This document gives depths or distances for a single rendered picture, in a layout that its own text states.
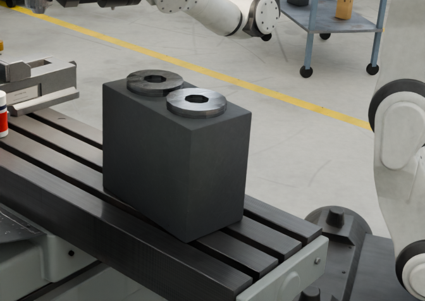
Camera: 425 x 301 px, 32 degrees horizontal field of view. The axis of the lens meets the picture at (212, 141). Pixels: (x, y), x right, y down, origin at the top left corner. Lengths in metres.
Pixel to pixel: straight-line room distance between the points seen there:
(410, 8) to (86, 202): 0.67
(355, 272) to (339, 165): 1.84
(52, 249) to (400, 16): 0.74
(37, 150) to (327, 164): 2.33
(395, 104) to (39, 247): 0.69
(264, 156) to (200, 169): 2.49
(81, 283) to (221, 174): 0.43
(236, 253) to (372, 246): 0.82
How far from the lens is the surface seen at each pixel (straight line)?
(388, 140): 1.43
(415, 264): 1.57
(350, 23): 4.80
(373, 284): 1.73
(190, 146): 1.02
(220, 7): 1.46
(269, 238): 1.13
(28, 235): 1.25
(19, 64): 1.51
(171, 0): 1.34
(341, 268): 1.72
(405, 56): 1.43
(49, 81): 1.57
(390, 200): 1.54
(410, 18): 1.40
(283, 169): 3.44
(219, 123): 1.04
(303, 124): 3.94
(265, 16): 1.52
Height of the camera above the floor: 1.54
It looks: 25 degrees down
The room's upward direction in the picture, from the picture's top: 4 degrees clockwise
